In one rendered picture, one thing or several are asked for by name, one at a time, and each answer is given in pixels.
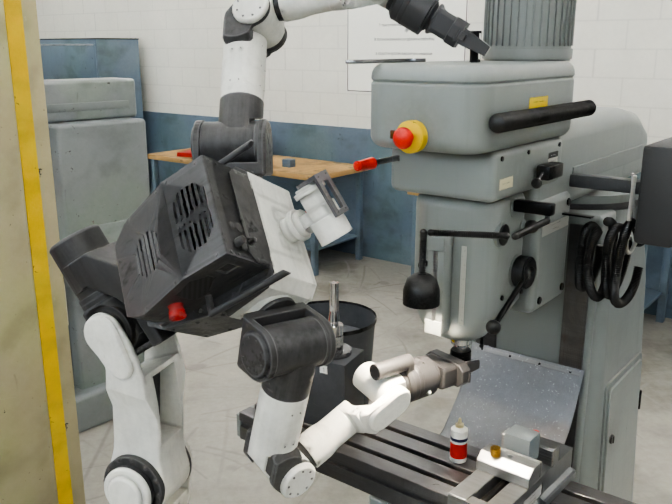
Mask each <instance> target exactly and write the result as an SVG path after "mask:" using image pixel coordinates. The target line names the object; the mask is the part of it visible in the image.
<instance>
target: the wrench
mask: <svg viewBox="0 0 672 504"><path fill-rule="evenodd" d="M399 62H426V58H400V59H356V60H346V61H345V63H346V64H369V63H399Z"/></svg>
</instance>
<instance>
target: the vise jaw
mask: <svg viewBox="0 0 672 504"><path fill-rule="evenodd" d="M493 445H495V444H493V443H489V444H488V445H486V446H485V447H484V448H483V449H481V451H480V453H479V456H478V458H477V460H476V469H478V470H480V471H483V472H485V473H488V474H490V475H493V476H495V477H498V478H500V479H503V480H506V481H508V482H511V483H513V484H516V485H518V486H521V487H523V488H526V489H529V488H530V487H531V486H533V485H534V484H535V483H536V482H537V481H538V480H539V477H540V476H541V470H542V461H539V460H536V459H534V458H531V457H528V456H525V455H523V454H520V453H517V452H514V451H512V450H509V449H506V448H503V447H501V446H500V447H501V456H500V457H498V458H494V457H492V456H490V447H491V446H493Z"/></svg>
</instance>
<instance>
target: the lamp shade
mask: <svg viewBox="0 0 672 504"><path fill-rule="evenodd" d="M403 305H404V306H406V307H409V308H412V309H420V310H426V309H433V308H436V307H438V306H439V305H440V288H439V285H438V282H437V279H436V278H435V277H434V276H432V275H431V274H429V273H426V272H425V274H420V273H419V272H416V273H414V274H412V275H411V276H409V277H408V278H407V280H406V282H405V285H404V288H403Z"/></svg>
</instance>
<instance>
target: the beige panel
mask: <svg viewBox="0 0 672 504"><path fill-rule="evenodd" d="M59 241H60V239H59V229H58V219H57V209H56V199H55V188H54V178H53V168H52V158H51V148H50V138H49V128H48V118H47V108H46V98H45V88H44V78H43V68H42V58H41V47H40V37H39V27H38V17H37V7H36V0H0V504H86V501H85V491H84V481H83V470H82V460H81V450H80V440H79V430H78V420H77V410H76V400H75V390H74V380H73V370H72V360H71V350H70V340H69V329H68V319H67V309H66V299H65V289H64V279H63V274H62V273H61V271H60V269H59V268H58V266H57V264H56V263H55V261H54V259H53V258H52V256H51V255H50V253H49V251H50V248H51V247H52V246H53V245H55V244H56V243H57V242H59Z"/></svg>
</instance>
